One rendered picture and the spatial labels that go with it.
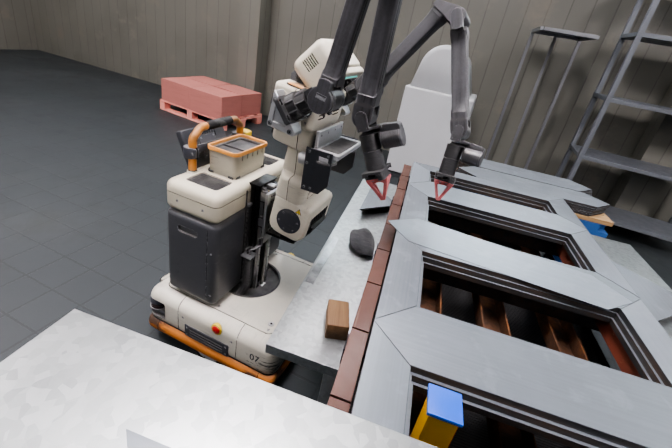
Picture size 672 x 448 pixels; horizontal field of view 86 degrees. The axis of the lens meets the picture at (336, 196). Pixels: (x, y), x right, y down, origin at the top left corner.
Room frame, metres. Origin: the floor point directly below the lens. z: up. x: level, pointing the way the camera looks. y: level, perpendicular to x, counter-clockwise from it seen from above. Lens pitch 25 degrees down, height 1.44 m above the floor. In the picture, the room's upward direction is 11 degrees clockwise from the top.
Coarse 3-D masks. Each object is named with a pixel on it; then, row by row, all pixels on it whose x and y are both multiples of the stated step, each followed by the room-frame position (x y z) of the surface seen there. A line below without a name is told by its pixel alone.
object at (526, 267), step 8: (520, 256) 1.04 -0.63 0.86; (528, 256) 1.05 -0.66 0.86; (520, 264) 0.99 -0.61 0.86; (528, 264) 1.00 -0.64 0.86; (536, 264) 1.01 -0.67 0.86; (520, 272) 0.94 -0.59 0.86; (528, 272) 0.95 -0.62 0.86; (536, 272) 0.96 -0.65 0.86; (528, 280) 0.90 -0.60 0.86; (536, 280) 0.91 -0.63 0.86
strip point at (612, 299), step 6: (594, 282) 0.96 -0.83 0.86; (600, 282) 0.97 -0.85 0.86; (600, 288) 0.94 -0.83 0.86; (606, 288) 0.94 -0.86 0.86; (600, 294) 0.90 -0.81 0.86; (606, 294) 0.91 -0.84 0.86; (612, 294) 0.92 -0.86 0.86; (618, 294) 0.92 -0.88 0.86; (606, 300) 0.88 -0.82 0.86; (612, 300) 0.88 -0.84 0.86; (618, 300) 0.89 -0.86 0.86; (624, 300) 0.90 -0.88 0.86; (630, 300) 0.90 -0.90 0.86; (606, 306) 0.85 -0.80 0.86; (612, 306) 0.85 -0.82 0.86; (618, 306) 0.86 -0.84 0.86
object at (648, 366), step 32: (480, 192) 1.66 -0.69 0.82; (512, 192) 1.65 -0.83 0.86; (512, 224) 1.32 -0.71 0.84; (448, 256) 0.95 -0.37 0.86; (576, 256) 1.17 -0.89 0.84; (512, 288) 0.90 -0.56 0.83; (544, 288) 0.89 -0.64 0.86; (608, 320) 0.84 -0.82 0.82; (640, 352) 0.71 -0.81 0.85; (416, 384) 0.51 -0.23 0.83; (448, 384) 0.51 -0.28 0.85; (512, 416) 0.48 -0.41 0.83; (544, 416) 0.47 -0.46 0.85
